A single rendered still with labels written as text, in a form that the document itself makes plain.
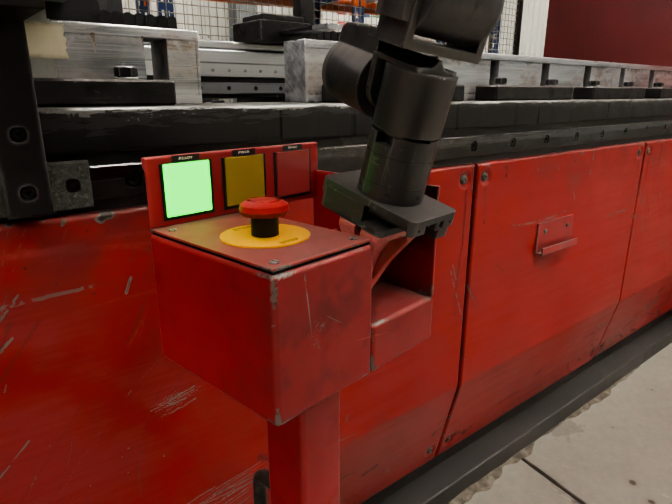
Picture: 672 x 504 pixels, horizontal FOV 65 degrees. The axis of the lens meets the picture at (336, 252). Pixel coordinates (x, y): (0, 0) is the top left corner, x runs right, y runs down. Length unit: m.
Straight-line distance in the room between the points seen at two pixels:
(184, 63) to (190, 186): 0.32
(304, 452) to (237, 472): 0.33
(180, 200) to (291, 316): 0.16
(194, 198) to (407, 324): 0.22
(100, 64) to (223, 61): 0.40
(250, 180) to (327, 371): 0.20
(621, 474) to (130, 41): 1.39
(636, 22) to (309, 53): 1.74
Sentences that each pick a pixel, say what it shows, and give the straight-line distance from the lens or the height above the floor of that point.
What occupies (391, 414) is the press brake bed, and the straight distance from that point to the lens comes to 1.01.
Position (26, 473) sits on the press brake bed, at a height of 0.49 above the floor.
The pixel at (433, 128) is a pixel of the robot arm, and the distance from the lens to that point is 0.42.
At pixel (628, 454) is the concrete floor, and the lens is 1.63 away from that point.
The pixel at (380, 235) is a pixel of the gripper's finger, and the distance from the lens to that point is 0.43.
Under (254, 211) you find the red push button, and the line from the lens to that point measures 0.40.
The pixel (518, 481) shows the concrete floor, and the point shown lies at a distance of 1.44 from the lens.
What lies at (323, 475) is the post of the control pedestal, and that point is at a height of 0.53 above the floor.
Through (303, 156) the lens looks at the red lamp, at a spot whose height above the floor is 0.83.
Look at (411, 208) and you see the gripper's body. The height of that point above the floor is 0.80.
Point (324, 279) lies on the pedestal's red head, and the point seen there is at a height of 0.76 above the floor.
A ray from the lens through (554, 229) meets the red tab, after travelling 1.28.
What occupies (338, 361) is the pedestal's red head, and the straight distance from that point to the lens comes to 0.42.
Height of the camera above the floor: 0.89
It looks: 17 degrees down
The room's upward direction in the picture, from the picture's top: straight up
